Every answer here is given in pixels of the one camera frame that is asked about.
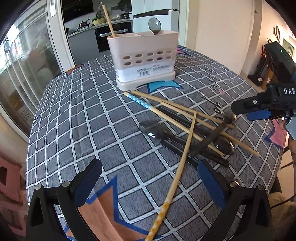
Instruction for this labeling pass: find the plain bamboo chopstick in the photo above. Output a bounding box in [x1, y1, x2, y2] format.
[160, 101, 260, 157]
[102, 4, 116, 38]
[130, 90, 235, 129]

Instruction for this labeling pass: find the long bamboo chopstick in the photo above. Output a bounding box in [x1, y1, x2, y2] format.
[145, 113, 197, 241]

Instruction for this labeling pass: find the black handled spoon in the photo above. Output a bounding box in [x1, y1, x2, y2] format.
[148, 17, 162, 35]
[157, 106, 235, 155]
[189, 114, 237, 157]
[139, 120, 229, 169]

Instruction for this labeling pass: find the blue patterned bamboo chopstick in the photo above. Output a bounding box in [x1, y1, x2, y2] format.
[123, 91, 224, 156]

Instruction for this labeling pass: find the person right hand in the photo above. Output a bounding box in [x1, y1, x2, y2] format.
[280, 120, 296, 166]

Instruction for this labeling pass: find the pink plastic stool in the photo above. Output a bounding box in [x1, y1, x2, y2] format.
[1, 159, 28, 237]

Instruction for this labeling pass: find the grey checkered tablecloth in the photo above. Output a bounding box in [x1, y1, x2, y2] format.
[26, 47, 285, 240]

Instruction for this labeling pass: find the white refrigerator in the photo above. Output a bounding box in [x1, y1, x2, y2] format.
[132, 1, 180, 49]

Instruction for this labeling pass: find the beige utensil holder caddy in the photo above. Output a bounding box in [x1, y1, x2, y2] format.
[107, 30, 179, 91]

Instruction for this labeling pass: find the glass sliding door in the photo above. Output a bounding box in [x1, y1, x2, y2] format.
[1, 1, 61, 140]

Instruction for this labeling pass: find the black built-in oven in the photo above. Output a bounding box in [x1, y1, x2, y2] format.
[94, 21, 133, 53]

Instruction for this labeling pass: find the yellow bowl with greens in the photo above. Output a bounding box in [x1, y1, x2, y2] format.
[92, 18, 107, 26]

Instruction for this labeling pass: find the steel pot on stove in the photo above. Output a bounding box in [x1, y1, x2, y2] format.
[78, 19, 89, 28]

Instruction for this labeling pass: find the black range hood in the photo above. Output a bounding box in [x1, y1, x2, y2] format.
[61, 0, 93, 22]

